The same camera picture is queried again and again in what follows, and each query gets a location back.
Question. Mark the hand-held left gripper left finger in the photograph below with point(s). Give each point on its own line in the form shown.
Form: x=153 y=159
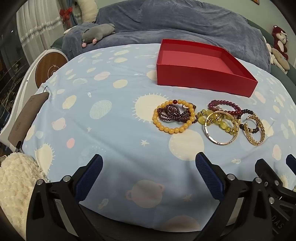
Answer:
x=92 y=176

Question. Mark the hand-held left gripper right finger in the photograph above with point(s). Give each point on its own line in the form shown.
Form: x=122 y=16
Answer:
x=208 y=176

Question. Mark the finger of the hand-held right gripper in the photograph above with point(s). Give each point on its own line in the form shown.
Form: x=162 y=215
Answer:
x=291 y=162
x=263 y=168

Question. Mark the thin gold bangle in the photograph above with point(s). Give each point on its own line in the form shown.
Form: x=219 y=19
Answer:
x=219 y=143

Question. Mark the red cardboard box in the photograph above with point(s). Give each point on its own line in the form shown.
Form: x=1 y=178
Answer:
x=201 y=67

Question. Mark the white fluffy cushion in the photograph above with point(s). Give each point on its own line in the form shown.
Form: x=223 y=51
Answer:
x=16 y=185

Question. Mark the blue-covered sofa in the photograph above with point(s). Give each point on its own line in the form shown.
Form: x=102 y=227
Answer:
x=277 y=76

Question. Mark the white and grey plush toy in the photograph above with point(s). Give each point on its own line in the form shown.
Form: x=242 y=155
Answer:
x=278 y=58

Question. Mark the red monkey plush toy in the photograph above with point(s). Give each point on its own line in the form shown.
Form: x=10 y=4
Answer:
x=280 y=38

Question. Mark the grey-blue velvet blanket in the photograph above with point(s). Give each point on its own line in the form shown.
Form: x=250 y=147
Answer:
x=185 y=20

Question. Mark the white sheer curtain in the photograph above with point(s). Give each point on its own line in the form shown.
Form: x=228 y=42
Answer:
x=39 y=27

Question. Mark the red bow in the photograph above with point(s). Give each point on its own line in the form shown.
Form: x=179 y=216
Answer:
x=66 y=14

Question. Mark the cream long pillow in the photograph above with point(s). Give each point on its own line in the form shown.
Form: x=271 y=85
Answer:
x=89 y=10

